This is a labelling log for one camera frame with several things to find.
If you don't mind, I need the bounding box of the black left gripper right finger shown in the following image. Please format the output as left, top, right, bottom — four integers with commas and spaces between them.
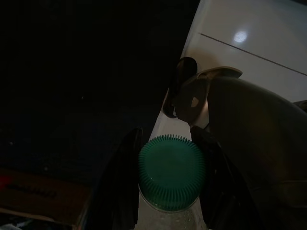
190, 126, 255, 230

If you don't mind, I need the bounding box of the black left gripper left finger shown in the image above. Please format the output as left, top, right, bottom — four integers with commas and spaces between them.
92, 126, 143, 230

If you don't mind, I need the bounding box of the small clear bottle teal cap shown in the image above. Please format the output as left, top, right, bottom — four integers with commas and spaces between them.
138, 134, 207, 230

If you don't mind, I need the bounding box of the cardboard box black print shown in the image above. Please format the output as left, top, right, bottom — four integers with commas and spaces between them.
0, 167, 94, 230

